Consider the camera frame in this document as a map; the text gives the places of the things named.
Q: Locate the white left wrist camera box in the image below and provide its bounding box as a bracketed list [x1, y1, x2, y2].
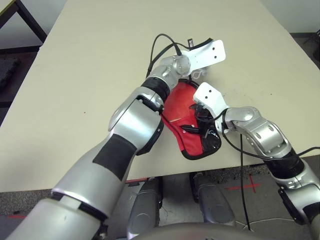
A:
[179, 39, 227, 76]

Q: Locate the thin black left wrist cable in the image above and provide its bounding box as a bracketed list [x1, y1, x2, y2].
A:
[146, 33, 183, 78]

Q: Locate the grey robot torso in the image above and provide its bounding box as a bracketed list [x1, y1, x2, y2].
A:
[129, 223, 253, 240]

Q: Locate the grey robot leg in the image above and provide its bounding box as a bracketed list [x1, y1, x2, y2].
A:
[192, 172, 236, 226]
[127, 179, 163, 238]

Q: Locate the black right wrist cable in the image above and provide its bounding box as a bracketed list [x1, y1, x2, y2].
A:
[214, 107, 320, 230]

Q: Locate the black foam floor mat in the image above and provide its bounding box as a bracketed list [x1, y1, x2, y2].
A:
[0, 57, 21, 87]

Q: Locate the flat black left wrist cable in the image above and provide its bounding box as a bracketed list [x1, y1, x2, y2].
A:
[187, 37, 216, 50]

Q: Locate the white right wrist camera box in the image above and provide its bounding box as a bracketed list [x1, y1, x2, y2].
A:
[193, 81, 230, 133]

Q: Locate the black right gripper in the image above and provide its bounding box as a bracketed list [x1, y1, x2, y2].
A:
[181, 103, 216, 139]

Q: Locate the red black paddle case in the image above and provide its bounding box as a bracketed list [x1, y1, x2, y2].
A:
[161, 77, 223, 161]

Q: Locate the white floor cable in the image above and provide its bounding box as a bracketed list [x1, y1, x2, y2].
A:
[234, 217, 301, 230]

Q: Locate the grey robot right leg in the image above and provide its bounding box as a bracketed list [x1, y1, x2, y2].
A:
[192, 172, 236, 226]

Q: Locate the grey robot left leg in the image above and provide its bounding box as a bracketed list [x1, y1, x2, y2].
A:
[127, 179, 163, 238]

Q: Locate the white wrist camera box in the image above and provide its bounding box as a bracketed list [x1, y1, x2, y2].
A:
[193, 81, 230, 133]
[179, 39, 227, 76]

